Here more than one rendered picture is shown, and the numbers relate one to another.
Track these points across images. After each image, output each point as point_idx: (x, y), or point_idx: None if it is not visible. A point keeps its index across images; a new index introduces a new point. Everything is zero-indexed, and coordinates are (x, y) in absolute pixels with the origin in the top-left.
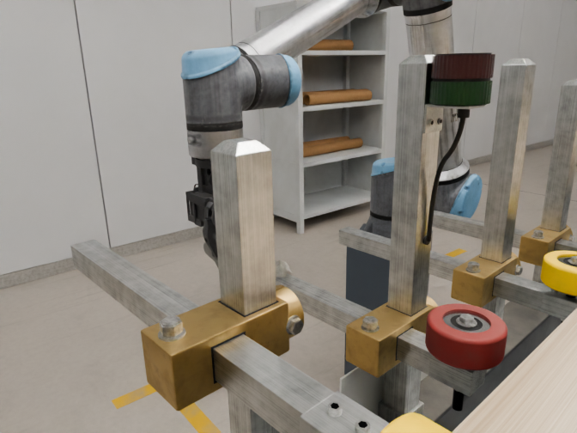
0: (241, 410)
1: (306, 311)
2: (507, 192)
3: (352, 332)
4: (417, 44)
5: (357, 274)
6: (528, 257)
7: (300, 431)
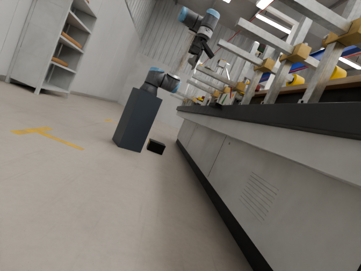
0: (257, 79)
1: (222, 80)
2: (233, 75)
3: (241, 82)
4: (190, 39)
5: (141, 100)
6: (216, 94)
7: None
